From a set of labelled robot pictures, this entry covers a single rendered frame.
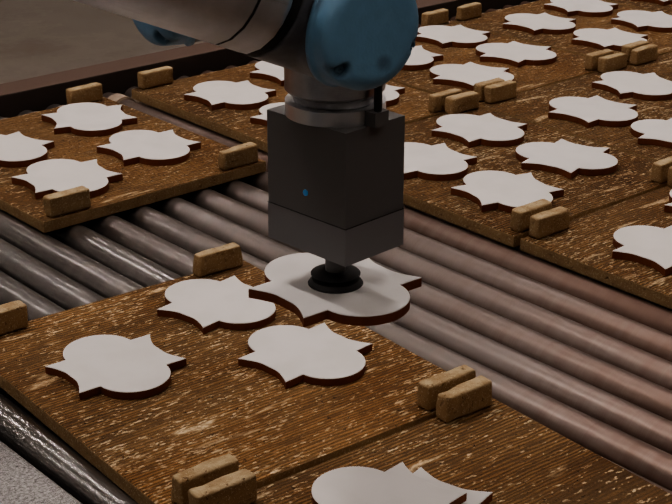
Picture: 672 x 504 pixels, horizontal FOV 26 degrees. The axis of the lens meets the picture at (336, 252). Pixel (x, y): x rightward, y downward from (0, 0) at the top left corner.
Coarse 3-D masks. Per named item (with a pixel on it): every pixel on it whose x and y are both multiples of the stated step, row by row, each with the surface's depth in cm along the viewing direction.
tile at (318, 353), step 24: (264, 336) 147; (288, 336) 147; (312, 336) 147; (336, 336) 147; (240, 360) 143; (264, 360) 142; (288, 360) 142; (312, 360) 142; (336, 360) 142; (360, 360) 142; (288, 384) 139; (336, 384) 139
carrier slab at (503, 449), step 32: (480, 416) 134; (512, 416) 134; (384, 448) 128; (416, 448) 128; (448, 448) 128; (480, 448) 128; (512, 448) 128; (544, 448) 128; (576, 448) 128; (288, 480) 124; (448, 480) 124; (480, 480) 124; (512, 480) 124; (544, 480) 124; (576, 480) 124; (608, 480) 124; (640, 480) 124
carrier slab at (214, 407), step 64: (64, 320) 153; (128, 320) 153; (0, 384) 142; (64, 384) 140; (192, 384) 140; (256, 384) 140; (384, 384) 140; (128, 448) 128; (192, 448) 128; (256, 448) 128; (320, 448) 128
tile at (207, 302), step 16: (176, 288) 158; (192, 288) 158; (208, 288) 158; (224, 288) 158; (240, 288) 158; (176, 304) 154; (192, 304) 154; (208, 304) 154; (224, 304) 154; (240, 304) 154; (256, 304) 154; (272, 304) 154; (192, 320) 152; (208, 320) 151; (224, 320) 151; (240, 320) 151; (256, 320) 151; (272, 320) 153
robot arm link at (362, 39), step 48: (96, 0) 78; (144, 0) 78; (192, 0) 79; (240, 0) 81; (288, 0) 82; (336, 0) 83; (384, 0) 84; (240, 48) 84; (288, 48) 85; (336, 48) 83; (384, 48) 85
